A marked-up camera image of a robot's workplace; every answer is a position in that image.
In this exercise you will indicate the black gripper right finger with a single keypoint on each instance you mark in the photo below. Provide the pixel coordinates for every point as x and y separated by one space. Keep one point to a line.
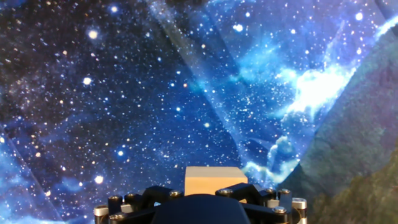
245 191

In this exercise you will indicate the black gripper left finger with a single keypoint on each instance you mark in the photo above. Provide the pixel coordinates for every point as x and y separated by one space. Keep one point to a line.
146 196

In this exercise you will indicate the light wooden cube block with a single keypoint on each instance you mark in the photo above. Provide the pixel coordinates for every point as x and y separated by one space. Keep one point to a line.
214 180

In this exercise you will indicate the galaxy print cloth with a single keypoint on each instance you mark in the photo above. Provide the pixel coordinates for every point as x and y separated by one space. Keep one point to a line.
124 93

